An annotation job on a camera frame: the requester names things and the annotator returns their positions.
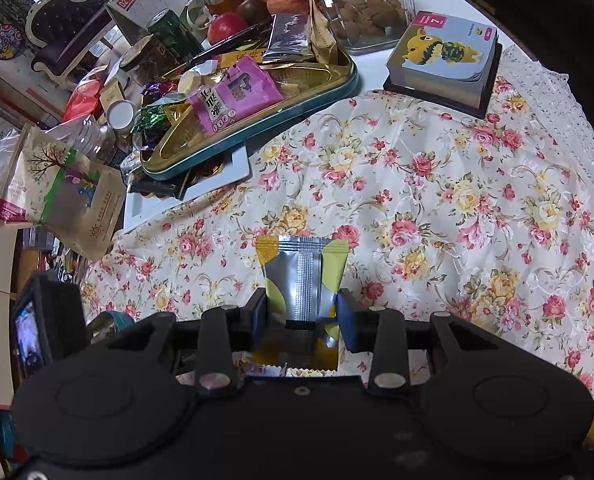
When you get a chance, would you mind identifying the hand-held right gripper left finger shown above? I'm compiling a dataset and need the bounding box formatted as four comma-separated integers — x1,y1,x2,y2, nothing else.
104,287,268,395

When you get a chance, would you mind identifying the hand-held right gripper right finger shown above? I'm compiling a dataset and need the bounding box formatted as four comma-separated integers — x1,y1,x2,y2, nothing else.
337,287,500,393

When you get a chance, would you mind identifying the teal tin lid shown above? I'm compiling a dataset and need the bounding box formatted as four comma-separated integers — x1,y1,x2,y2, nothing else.
84,310,130,341

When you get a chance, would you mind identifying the yellow silver snack packet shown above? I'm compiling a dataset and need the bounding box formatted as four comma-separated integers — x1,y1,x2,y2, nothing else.
249,235,350,373

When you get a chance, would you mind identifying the brown paper bag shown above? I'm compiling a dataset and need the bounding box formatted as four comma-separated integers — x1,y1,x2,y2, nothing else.
0,125,128,261

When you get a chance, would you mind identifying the floral tablecloth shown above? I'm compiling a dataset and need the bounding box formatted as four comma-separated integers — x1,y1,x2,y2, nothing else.
77,75,594,401

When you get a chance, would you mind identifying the white tray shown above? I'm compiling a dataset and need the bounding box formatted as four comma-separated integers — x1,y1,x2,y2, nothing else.
122,147,252,235

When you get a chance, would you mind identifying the black snack bar packet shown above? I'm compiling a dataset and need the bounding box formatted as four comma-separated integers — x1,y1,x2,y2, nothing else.
127,167,195,201

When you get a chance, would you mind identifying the clear cookie jar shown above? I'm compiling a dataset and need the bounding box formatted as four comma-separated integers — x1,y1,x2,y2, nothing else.
52,114,118,166

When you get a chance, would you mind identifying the teal and gold tin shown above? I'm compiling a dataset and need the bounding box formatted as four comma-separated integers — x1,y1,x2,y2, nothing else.
139,42,360,182

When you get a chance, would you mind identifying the white round cup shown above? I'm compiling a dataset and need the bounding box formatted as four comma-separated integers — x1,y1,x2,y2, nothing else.
104,100,138,135

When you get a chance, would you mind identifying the red foil bag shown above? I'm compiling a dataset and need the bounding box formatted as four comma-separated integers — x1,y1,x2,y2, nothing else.
62,77,105,123

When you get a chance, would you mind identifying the green foil candy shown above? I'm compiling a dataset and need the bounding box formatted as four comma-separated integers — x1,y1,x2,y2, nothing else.
136,105,170,133

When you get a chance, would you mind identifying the small beige box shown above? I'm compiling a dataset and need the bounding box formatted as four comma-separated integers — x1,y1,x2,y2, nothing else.
98,80,128,116

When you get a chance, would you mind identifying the pink snack packet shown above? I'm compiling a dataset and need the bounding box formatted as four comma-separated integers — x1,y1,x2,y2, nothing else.
187,56,285,136

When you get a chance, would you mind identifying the purple foil candy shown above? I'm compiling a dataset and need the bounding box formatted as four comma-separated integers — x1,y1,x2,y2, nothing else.
142,82,178,101

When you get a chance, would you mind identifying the dark glass jar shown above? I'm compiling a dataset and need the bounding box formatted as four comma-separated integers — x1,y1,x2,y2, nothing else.
118,42,178,86

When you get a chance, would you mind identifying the gold snack packet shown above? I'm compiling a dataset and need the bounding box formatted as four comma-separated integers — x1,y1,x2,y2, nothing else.
307,0,340,66

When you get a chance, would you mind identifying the dark silver snack packet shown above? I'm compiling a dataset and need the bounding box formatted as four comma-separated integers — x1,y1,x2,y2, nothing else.
262,12,315,65

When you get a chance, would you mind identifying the black tufted sofa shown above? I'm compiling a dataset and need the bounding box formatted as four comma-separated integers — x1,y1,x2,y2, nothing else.
24,0,142,83

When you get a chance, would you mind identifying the cartoon block calendar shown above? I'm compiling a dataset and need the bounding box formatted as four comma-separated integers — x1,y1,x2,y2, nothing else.
383,10,504,121

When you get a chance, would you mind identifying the green can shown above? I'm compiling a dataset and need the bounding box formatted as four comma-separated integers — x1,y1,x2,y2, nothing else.
147,7,202,61

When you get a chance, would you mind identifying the glass jar of nuts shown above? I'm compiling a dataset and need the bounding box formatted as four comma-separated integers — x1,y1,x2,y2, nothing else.
297,0,416,56

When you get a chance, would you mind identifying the brown round fruit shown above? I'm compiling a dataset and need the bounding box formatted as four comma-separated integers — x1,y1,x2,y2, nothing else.
237,0,270,25

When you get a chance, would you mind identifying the white lace cloth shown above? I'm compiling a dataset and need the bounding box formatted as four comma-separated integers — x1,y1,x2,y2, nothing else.
497,42,594,171

